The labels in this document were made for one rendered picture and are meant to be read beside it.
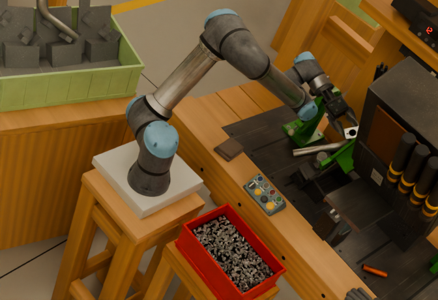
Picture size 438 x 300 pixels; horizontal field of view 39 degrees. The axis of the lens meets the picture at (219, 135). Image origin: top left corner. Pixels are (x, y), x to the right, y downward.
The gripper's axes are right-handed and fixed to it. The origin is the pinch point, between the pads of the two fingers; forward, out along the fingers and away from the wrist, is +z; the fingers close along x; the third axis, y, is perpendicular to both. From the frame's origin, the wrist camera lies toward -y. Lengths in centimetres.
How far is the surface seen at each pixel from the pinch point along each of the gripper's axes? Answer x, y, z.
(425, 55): 34.1, 12.1, -8.7
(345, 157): -7.3, 4.5, 5.8
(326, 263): -32.7, 3.4, 33.5
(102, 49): -66, -9, -87
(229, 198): -51, -5, -5
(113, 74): -66, 1, -71
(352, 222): -18.2, 19.8, 26.8
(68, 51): -77, 1, -90
